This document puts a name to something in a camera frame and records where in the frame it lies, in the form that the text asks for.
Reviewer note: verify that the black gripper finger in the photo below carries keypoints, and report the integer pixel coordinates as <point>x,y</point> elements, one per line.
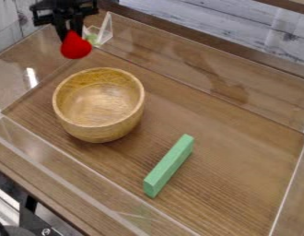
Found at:
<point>62,30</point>
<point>78,26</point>

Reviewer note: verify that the black metal base plate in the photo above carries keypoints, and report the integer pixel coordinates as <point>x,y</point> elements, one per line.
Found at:
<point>35,224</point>

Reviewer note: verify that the wooden bowl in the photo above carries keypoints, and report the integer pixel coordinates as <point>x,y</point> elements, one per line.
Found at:
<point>99,104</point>

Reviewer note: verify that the red plush strawberry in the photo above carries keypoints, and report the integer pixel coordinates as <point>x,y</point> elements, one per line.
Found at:
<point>75,47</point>

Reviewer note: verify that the black table leg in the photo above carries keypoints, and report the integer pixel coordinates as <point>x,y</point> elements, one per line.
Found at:
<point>31,204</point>

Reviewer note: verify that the green rectangular block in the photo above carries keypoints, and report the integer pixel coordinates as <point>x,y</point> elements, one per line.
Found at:
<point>169,165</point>

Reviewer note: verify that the clear acrylic corner bracket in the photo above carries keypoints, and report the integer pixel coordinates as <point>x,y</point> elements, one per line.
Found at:
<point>99,35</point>

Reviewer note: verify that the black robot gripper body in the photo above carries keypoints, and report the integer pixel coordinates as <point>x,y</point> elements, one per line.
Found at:
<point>73,10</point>

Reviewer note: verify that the clear acrylic tray wall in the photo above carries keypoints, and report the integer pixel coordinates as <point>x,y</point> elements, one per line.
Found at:
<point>93,203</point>

